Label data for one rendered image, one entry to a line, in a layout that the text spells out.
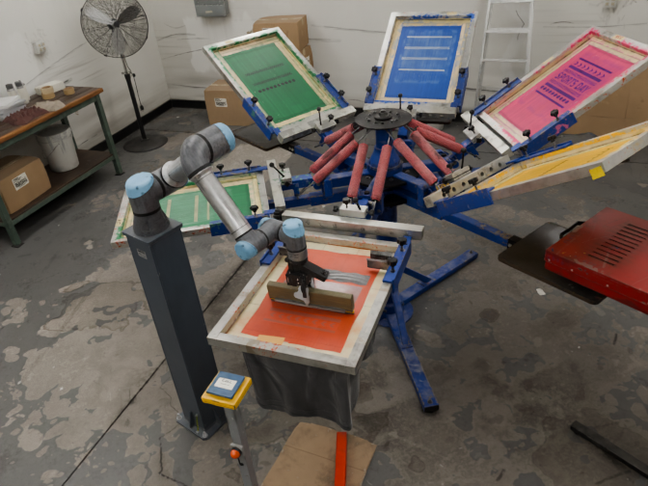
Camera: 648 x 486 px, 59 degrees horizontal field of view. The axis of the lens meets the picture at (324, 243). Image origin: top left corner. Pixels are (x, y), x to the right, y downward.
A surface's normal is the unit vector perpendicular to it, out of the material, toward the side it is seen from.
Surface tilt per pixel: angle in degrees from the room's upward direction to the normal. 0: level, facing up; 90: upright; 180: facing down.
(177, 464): 0
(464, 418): 0
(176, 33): 90
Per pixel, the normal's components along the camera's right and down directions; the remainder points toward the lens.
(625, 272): -0.08, -0.83
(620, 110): -0.36, 0.35
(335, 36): -0.35, 0.54
